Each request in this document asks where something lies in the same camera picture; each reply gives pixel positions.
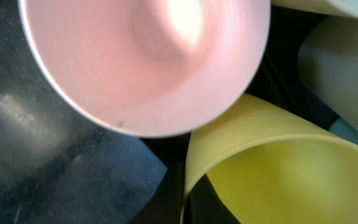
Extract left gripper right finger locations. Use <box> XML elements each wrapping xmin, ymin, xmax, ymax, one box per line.
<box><xmin>186</xmin><ymin>174</ymin><xmax>242</xmax><ymax>224</ymax></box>

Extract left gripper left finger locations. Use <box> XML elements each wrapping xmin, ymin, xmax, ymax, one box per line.
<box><xmin>129</xmin><ymin>161</ymin><xmax>186</xmax><ymax>224</ymax></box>

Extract yellow cup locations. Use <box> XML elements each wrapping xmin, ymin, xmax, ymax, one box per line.
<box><xmin>180</xmin><ymin>93</ymin><xmax>358</xmax><ymax>224</ymax></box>

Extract pink cup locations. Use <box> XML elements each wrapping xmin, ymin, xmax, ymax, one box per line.
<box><xmin>17</xmin><ymin>0</ymin><xmax>272</xmax><ymax>139</ymax></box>

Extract black tray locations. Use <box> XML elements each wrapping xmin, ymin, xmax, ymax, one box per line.
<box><xmin>140</xmin><ymin>6</ymin><xmax>341</xmax><ymax>169</ymax></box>

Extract grey cup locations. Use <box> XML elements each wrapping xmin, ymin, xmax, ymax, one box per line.
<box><xmin>296</xmin><ymin>15</ymin><xmax>358</xmax><ymax>147</ymax></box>

